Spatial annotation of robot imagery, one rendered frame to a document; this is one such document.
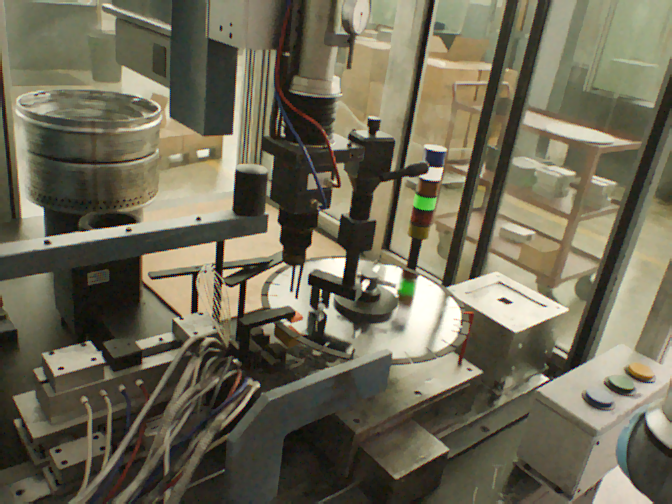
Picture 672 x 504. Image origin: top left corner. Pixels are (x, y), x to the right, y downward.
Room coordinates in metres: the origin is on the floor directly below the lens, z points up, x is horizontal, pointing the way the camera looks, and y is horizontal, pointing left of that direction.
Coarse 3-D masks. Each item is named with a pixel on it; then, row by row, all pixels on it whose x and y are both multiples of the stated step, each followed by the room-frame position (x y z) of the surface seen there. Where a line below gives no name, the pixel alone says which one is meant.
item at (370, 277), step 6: (342, 270) 0.93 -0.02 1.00; (366, 270) 0.93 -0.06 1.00; (372, 270) 0.94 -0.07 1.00; (378, 270) 0.95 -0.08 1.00; (360, 276) 0.92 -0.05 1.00; (366, 276) 0.91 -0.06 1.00; (372, 276) 0.91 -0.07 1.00; (378, 276) 0.92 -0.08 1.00; (360, 282) 0.92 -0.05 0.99; (366, 282) 0.90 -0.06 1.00; (372, 282) 0.91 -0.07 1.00; (378, 282) 0.91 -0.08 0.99; (384, 282) 0.91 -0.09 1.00; (390, 282) 0.91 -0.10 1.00; (366, 288) 0.91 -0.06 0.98; (372, 288) 0.91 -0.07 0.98
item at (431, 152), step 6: (426, 150) 1.20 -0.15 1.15; (432, 150) 1.19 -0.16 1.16; (438, 150) 1.19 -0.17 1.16; (444, 150) 1.20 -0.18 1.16; (426, 156) 1.19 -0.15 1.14; (432, 156) 1.19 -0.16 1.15; (438, 156) 1.19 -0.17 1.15; (444, 156) 1.20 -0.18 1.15; (432, 162) 1.19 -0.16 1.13; (438, 162) 1.19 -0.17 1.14
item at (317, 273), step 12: (348, 264) 0.84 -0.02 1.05; (312, 276) 0.87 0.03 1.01; (324, 276) 0.87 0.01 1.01; (336, 276) 0.87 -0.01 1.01; (348, 276) 0.84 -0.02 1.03; (312, 288) 0.87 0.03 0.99; (324, 288) 0.86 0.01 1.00; (336, 288) 0.85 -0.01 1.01; (348, 288) 0.84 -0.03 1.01; (360, 288) 0.85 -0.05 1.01; (312, 300) 0.87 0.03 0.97; (324, 300) 0.87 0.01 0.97
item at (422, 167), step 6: (420, 162) 0.86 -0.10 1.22; (426, 162) 0.86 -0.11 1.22; (408, 168) 0.85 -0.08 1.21; (414, 168) 0.84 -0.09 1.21; (420, 168) 0.85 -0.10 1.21; (426, 168) 0.85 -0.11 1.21; (384, 174) 0.82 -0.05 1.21; (390, 174) 0.83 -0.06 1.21; (396, 174) 0.83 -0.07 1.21; (402, 174) 0.83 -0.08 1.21; (408, 174) 0.84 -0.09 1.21; (414, 174) 0.84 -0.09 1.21; (420, 174) 0.85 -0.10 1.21; (384, 180) 0.82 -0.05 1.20; (390, 180) 0.83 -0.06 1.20
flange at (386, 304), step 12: (384, 288) 0.96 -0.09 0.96; (336, 300) 0.90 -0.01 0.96; (348, 300) 0.90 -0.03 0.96; (360, 300) 0.90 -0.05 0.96; (372, 300) 0.90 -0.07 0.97; (384, 300) 0.92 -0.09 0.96; (396, 300) 0.93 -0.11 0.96; (348, 312) 0.87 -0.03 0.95; (360, 312) 0.87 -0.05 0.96; (372, 312) 0.87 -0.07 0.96; (384, 312) 0.88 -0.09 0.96
